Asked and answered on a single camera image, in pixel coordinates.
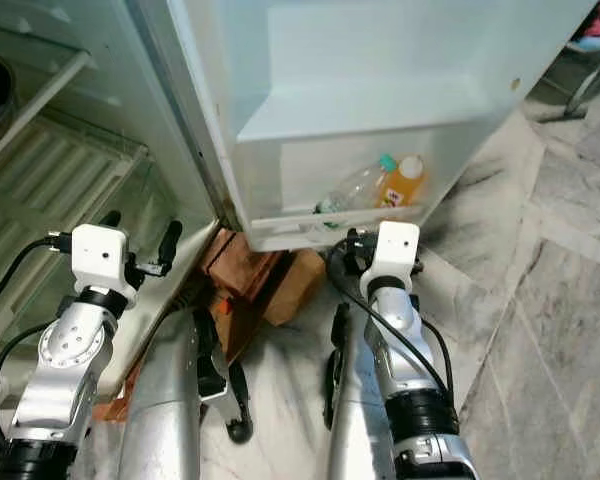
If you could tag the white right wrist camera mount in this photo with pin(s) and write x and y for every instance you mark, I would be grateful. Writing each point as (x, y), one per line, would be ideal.
(397, 252)

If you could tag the grey fridge door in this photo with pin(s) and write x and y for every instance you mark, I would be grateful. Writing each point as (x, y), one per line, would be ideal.
(380, 90)

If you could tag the orange juice bottle white cap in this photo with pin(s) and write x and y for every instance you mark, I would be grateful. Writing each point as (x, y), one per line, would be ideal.
(402, 183)

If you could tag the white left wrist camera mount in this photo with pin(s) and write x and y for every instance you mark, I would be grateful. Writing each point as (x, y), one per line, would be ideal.
(103, 258)

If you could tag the tan cardboard slab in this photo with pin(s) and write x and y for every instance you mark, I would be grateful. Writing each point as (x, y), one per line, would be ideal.
(295, 285)

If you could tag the ribbed white crisper cover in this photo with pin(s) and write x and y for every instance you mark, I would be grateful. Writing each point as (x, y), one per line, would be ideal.
(60, 200)

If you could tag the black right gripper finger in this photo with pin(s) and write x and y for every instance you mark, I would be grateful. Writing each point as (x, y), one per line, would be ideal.
(353, 237)

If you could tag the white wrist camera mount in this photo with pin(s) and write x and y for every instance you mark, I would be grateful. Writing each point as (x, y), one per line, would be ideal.
(397, 252)
(103, 258)

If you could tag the clear bottle teal cap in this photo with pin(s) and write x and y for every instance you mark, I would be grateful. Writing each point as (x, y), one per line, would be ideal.
(352, 188)

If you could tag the glass fridge shelf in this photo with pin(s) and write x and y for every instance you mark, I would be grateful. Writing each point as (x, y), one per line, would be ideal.
(40, 105)

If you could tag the silver right robot leg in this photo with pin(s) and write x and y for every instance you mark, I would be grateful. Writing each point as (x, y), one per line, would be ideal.
(355, 420)

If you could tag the grey fridge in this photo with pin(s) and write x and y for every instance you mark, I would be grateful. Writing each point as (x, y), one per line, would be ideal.
(100, 60)

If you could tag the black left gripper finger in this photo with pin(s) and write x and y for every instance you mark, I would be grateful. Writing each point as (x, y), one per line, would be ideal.
(110, 218)
(169, 243)

